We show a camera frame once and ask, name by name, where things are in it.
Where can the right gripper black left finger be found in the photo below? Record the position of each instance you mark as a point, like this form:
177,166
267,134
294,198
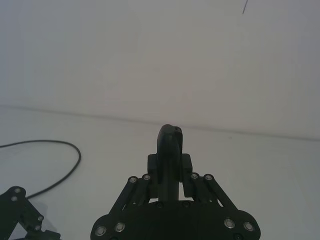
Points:
166,155

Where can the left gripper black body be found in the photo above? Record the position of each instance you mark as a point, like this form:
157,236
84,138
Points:
43,235

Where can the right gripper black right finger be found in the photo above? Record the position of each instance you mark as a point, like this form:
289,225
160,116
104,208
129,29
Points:
200,186

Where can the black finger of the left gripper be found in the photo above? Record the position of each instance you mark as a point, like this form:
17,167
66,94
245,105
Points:
23,203

